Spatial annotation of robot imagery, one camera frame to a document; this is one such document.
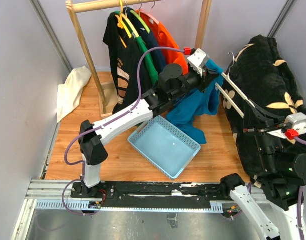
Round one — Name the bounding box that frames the orange t shirt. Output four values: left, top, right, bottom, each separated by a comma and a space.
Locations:
136, 10, 188, 75

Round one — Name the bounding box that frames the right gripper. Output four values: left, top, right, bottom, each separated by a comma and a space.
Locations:
241, 97, 283, 172

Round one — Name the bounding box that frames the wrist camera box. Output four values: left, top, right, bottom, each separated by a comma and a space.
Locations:
185, 48, 210, 76
268, 113, 306, 140

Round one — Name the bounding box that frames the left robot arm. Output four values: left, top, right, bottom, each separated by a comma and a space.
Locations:
78, 61, 223, 198

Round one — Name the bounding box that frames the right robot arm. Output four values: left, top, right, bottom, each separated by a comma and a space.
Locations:
219, 98, 306, 240

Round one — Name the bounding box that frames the light blue plastic basket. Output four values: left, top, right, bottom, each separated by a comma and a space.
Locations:
128, 116, 201, 180

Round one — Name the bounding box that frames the navy blue t shirt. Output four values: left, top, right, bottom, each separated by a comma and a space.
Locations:
125, 8, 170, 83

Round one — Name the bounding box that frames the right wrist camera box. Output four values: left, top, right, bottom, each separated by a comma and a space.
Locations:
268, 113, 306, 140

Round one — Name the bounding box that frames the cream white cloth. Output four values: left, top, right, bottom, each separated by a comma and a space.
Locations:
56, 66, 92, 123

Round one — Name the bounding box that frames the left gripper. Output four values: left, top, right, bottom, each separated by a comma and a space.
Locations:
170, 66, 219, 102

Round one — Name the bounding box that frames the teal blue t shirt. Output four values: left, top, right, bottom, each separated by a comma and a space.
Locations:
166, 58, 224, 145

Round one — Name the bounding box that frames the aluminium rail frame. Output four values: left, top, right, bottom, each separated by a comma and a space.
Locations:
13, 180, 277, 240

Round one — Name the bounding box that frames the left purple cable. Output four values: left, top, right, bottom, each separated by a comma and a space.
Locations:
61, 46, 186, 217

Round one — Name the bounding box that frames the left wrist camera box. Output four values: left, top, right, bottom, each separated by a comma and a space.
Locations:
185, 48, 210, 76

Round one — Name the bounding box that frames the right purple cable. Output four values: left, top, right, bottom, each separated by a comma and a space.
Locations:
294, 136, 306, 240

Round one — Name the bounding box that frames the wooden clothes rack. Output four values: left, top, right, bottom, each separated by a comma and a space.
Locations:
65, 0, 212, 122

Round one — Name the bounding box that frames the green t shirt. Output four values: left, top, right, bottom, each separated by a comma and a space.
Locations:
112, 10, 158, 88

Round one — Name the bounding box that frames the yellow hanger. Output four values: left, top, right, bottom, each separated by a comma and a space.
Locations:
115, 0, 132, 39

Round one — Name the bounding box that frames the purple cable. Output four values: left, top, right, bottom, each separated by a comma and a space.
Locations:
294, 136, 306, 240
61, 46, 186, 217

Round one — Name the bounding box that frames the pink plastic hanger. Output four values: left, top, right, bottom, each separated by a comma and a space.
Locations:
138, 1, 159, 25

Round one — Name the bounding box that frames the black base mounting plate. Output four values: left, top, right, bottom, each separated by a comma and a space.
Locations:
70, 181, 232, 210

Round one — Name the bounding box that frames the black printed t shirt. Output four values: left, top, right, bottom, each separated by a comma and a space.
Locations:
103, 12, 147, 114

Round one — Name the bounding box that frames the white plastic hanger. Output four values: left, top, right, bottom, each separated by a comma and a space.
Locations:
214, 51, 256, 120

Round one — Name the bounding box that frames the lime green hanger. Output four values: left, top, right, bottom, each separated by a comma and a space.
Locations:
130, 10, 150, 33

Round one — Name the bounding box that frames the black floral blanket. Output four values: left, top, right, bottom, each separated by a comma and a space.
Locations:
221, 35, 306, 186

